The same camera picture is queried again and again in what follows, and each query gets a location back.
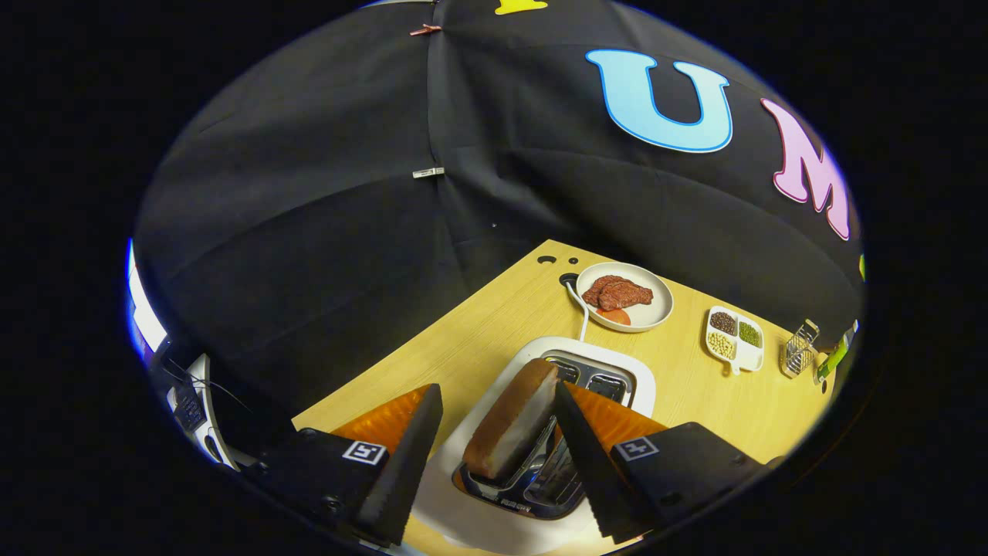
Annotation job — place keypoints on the white divided dish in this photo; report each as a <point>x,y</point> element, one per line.
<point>752,359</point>

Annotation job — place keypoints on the red clip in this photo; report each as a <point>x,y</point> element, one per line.
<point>424,29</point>

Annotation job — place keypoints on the pile of dark beans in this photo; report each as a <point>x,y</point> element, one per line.
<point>722,323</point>

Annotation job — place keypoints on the pile of yellow beans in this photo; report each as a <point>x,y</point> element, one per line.
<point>721,345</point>

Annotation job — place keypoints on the green label plastic bottle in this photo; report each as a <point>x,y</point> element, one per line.
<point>832,357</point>

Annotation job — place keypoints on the brown steak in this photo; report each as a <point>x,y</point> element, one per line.
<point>617,293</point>

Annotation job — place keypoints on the white and black equipment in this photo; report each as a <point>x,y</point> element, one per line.
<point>201,417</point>

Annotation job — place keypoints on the silver clip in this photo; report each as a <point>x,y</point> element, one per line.
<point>428,172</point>

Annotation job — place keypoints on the round white plate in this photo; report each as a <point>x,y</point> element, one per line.
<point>656,309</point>

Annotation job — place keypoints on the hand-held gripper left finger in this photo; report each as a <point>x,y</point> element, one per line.
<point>405,463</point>

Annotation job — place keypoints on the toasted bread slice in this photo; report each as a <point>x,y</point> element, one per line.
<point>509,421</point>

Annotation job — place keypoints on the pile of green beans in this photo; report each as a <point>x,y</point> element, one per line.
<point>749,333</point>

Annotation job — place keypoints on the black backdrop cloth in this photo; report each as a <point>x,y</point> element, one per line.
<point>309,232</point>

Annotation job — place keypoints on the white toaster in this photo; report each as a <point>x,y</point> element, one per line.
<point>444,494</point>

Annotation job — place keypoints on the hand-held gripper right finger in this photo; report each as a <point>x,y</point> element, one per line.
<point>590,463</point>

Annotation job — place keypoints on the orange tomato slice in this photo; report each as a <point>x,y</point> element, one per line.
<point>615,316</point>

